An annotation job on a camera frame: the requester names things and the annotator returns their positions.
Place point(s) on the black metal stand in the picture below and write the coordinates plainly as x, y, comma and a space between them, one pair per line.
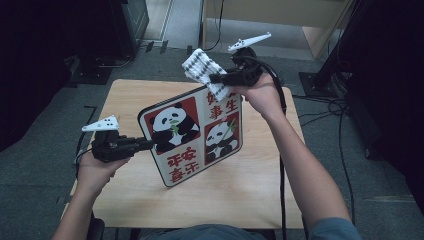
316, 85

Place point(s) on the black tape strip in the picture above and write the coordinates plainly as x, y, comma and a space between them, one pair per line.
189, 50
150, 46
164, 46

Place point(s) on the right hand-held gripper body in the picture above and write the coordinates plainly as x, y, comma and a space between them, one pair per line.
246, 71

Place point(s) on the person's right hand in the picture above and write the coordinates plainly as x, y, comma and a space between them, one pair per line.
263, 96

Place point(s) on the black stand base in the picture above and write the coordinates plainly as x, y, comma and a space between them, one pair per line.
90, 75

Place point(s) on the person's blue-grey clothing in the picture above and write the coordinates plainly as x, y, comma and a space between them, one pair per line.
333, 230

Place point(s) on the angled black tape mark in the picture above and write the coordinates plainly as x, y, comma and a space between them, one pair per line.
91, 111

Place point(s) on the grey tape strip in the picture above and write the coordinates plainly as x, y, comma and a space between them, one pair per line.
65, 200

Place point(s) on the dark grey cabinet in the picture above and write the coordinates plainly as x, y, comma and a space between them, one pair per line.
136, 16

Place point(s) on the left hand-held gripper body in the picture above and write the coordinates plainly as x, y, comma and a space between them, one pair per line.
110, 148

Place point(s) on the panda sign board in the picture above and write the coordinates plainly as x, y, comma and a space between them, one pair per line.
186, 156

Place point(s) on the person's left hand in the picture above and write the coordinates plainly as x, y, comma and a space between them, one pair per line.
93, 173

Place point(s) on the dark curtain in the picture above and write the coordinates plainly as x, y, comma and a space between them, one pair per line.
33, 50
393, 66

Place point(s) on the white checkered cloth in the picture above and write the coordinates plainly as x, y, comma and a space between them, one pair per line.
200, 66

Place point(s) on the light wooden cabinet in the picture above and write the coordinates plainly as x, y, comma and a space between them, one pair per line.
293, 13

